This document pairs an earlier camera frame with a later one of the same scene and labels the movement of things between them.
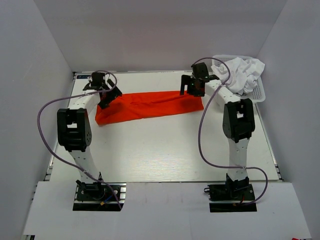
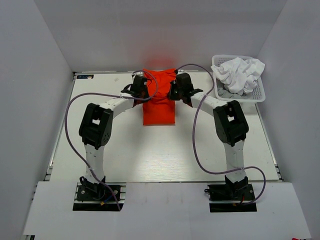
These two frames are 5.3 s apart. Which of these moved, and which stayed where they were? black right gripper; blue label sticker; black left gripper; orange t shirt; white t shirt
Moved: black right gripper; black left gripper; orange t shirt
Stayed: blue label sticker; white t shirt
